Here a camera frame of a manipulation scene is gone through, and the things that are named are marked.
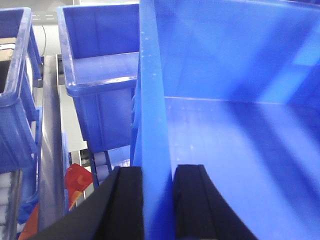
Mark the blue plastic bin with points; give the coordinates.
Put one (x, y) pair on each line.
(233, 85)
(19, 67)

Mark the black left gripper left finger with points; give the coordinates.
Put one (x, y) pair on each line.
(114, 211)

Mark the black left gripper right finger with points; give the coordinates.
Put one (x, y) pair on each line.
(201, 213)

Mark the red cardboard package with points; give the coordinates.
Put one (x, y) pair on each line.
(77, 179)

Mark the blue bin rear center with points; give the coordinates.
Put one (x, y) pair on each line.
(100, 52)

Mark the metal divider rail left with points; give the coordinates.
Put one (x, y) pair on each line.
(51, 176)

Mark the roller track rail left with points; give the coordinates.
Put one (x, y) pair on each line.
(10, 194)

